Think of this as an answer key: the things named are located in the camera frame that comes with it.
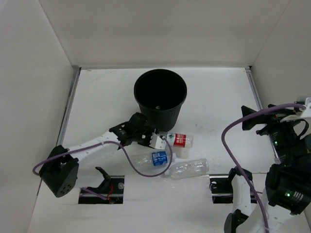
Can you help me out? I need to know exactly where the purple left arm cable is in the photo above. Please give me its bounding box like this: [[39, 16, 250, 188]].
[[33, 135, 177, 202]]

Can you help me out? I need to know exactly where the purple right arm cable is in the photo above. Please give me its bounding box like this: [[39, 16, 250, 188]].
[[222, 103, 307, 233]]

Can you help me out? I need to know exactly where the red label clear bottle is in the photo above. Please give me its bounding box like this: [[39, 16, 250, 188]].
[[160, 132, 193, 159]]

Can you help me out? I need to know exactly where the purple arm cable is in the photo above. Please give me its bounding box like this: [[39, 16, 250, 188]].
[[33, 135, 177, 202], [222, 103, 307, 233]]

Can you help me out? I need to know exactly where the blue label clear bottle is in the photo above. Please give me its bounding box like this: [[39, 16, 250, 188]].
[[131, 151, 176, 172]]

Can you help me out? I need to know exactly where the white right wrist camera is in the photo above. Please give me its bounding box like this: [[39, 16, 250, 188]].
[[281, 96, 311, 122]]

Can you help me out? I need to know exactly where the right aluminium table rail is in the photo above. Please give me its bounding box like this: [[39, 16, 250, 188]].
[[245, 67, 280, 164]]

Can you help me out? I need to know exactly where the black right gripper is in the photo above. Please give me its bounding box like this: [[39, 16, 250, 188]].
[[242, 103, 304, 166]]

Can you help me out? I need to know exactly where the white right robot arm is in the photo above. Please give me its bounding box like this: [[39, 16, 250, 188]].
[[224, 102, 311, 233]]

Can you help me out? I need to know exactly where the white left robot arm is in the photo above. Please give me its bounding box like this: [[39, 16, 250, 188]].
[[33, 113, 165, 198]]

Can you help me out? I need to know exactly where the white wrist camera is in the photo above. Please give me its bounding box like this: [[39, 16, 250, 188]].
[[149, 133, 166, 150], [281, 96, 311, 122]]

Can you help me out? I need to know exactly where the black plastic waste bin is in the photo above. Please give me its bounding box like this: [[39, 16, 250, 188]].
[[134, 69, 188, 132]]

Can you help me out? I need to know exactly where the aluminium table rail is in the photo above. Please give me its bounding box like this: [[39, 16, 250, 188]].
[[245, 67, 280, 164], [55, 65, 81, 146]]

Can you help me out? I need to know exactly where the left aluminium table rail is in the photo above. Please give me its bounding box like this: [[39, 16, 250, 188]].
[[55, 65, 81, 146]]

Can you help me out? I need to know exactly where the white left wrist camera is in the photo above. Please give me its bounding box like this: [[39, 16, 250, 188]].
[[149, 133, 166, 150]]

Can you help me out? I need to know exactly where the clear unlabelled plastic bottle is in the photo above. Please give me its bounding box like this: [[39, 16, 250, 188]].
[[163, 158, 209, 180]]

